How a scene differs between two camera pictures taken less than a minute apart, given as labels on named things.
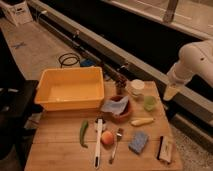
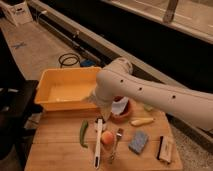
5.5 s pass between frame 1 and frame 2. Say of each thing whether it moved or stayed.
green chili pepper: stayed
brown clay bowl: stayed
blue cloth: stayed
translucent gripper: moved
